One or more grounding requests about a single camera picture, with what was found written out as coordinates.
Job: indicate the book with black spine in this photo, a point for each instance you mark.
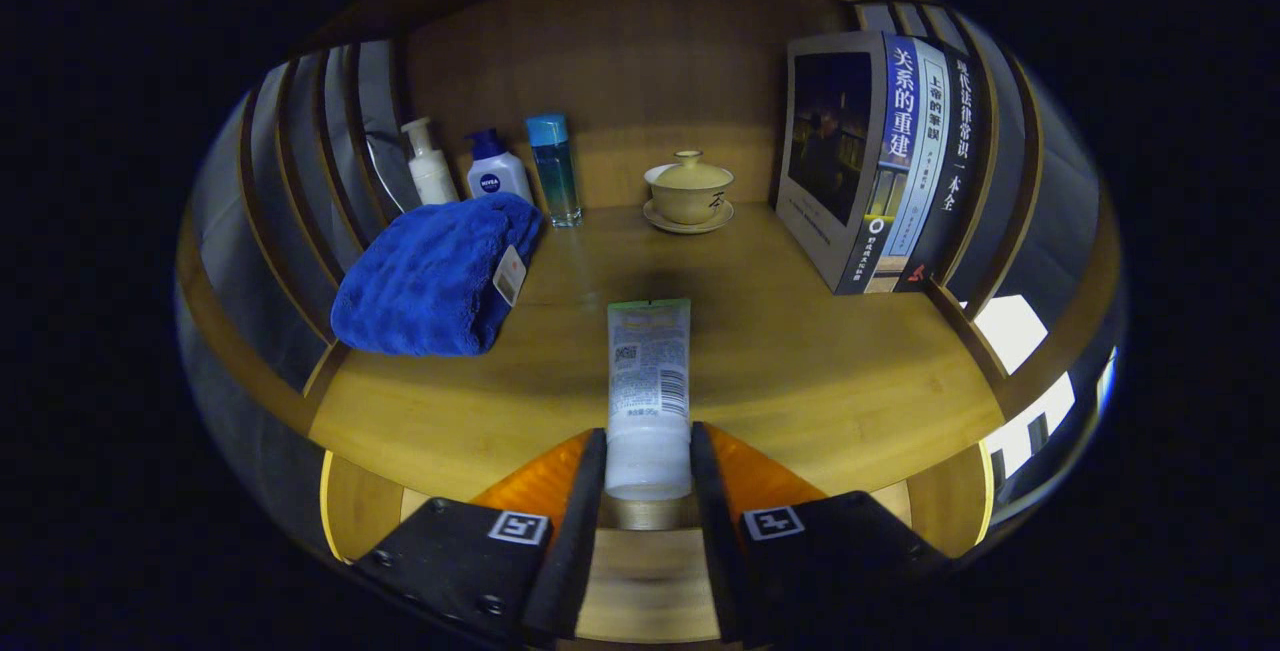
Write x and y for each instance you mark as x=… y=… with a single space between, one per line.
x=960 y=161

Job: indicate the book with blue spine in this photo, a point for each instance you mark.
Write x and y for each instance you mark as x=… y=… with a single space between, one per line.
x=830 y=131

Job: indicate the brown wooden cabinet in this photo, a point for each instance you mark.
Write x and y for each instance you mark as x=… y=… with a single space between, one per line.
x=640 y=61

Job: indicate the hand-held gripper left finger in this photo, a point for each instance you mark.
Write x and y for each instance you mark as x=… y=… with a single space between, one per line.
x=580 y=531

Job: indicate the folded blue towel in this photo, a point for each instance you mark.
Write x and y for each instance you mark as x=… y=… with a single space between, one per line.
x=420 y=281

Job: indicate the white bottle with blue cap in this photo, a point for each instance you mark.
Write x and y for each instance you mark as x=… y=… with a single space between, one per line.
x=498 y=176

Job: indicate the white tube with green end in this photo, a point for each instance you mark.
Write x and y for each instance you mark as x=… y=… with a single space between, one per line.
x=648 y=401

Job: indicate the teal blue bottle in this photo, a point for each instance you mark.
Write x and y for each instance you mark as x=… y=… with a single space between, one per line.
x=555 y=171

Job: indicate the white pump bottle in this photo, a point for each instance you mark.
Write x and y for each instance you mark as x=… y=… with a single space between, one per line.
x=432 y=176

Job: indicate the beige saucer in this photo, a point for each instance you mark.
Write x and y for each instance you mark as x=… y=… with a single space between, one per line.
x=688 y=227

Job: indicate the beige lidded tea cup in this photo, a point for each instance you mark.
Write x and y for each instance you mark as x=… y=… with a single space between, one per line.
x=690 y=191

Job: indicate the wooden countertop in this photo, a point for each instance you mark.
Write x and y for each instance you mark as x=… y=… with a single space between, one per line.
x=780 y=371

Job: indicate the book with pale spine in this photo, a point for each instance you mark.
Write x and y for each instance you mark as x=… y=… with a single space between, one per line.
x=925 y=151

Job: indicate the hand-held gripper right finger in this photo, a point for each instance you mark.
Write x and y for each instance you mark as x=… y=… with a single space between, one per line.
x=712 y=531

